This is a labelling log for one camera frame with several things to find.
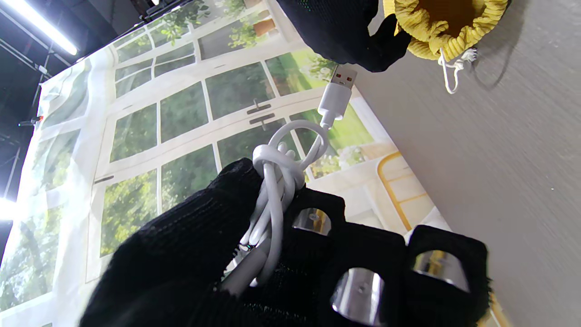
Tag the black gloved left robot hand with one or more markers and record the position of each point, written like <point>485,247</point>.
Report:
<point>172,272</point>

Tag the printed sunroom backdrop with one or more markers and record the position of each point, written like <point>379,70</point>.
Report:
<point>181,113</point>

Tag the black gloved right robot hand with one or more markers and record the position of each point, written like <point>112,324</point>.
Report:
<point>340,32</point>

